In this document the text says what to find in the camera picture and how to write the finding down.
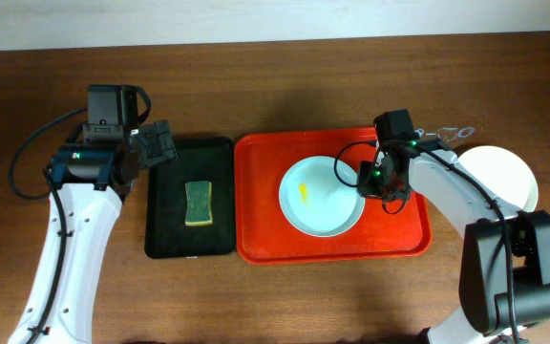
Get black plastic tray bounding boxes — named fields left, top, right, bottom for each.
left=144, top=137, right=236, bottom=259

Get red plastic tray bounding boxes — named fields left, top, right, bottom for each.
left=234, top=127, right=432, bottom=265

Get white plate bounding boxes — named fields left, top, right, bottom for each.
left=458, top=145, right=539, bottom=212

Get light blue plate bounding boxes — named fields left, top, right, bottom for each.
left=279, top=156, right=365, bottom=238

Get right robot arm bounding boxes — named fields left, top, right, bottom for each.
left=356, top=109, right=550, bottom=344

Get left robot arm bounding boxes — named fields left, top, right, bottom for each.
left=9, top=85, right=177, bottom=343

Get green yellow sponge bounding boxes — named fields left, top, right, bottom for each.
left=185, top=181, right=213, bottom=226

